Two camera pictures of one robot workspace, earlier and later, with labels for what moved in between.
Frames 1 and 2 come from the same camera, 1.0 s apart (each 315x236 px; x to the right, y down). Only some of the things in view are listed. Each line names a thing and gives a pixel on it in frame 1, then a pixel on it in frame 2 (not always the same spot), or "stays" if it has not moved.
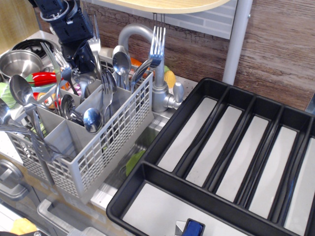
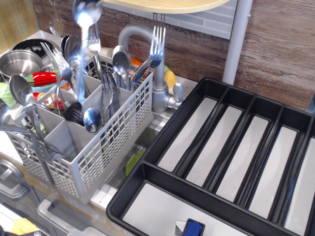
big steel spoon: [84, 79] to [87, 13]
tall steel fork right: [156, 56] stays
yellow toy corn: [170, 79] stays
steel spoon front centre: [92, 119] stays
